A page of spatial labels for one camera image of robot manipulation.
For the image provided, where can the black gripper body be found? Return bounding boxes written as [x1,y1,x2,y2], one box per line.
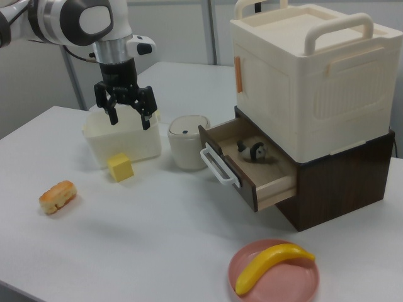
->
[99,59,140,107]

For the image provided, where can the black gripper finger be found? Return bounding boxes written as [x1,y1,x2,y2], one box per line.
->
[94,81,120,126]
[132,85,157,131]

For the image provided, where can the brown drawer with white handle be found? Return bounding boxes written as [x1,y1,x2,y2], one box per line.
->
[198,116,298,212]

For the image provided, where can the dark brown drawer cabinet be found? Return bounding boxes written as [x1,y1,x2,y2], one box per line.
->
[234,105,396,233]

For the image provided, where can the white plastic bin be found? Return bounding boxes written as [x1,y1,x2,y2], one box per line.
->
[82,105,163,171]

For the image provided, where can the cream mini trash can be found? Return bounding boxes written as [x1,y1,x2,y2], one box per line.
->
[166,115,211,172]

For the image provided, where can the yellow foam cube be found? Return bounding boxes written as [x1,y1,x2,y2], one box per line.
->
[106,153,135,183]

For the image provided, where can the toy bread roll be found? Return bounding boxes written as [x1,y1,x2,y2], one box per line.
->
[38,180,78,216]

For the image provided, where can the small panda plush toy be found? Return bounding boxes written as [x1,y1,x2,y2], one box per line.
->
[236,140,268,163]

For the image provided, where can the cream plastic storage box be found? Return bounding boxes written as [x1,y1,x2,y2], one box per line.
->
[229,0,398,164]

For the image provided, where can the yellow toy banana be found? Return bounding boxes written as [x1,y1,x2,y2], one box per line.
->
[235,242,316,296]

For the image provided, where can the pink plate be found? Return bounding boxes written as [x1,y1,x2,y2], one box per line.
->
[228,238,321,302]

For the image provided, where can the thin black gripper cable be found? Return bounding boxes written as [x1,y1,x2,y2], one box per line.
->
[64,46,98,63]

